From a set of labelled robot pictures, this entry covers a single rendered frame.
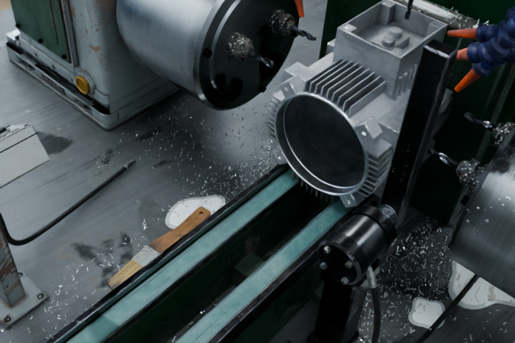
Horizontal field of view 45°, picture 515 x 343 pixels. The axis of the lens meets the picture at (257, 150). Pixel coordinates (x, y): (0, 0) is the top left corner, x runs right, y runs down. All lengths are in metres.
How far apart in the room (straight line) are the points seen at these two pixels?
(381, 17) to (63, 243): 0.59
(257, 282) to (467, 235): 0.26
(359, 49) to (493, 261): 0.31
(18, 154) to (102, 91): 0.40
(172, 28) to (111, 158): 0.31
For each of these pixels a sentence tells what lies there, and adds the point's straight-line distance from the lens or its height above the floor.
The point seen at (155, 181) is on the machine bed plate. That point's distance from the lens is 1.08.
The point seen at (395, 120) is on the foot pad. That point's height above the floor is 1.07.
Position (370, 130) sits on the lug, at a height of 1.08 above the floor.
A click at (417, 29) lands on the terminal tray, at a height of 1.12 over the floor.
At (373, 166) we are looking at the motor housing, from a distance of 0.80.
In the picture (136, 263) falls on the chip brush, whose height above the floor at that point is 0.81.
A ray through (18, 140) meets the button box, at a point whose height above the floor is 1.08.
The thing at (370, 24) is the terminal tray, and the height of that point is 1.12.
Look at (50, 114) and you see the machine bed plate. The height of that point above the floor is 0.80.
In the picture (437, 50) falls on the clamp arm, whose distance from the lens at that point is 0.62.
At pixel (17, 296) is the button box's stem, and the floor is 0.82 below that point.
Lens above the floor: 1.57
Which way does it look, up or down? 42 degrees down
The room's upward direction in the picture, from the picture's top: 4 degrees clockwise
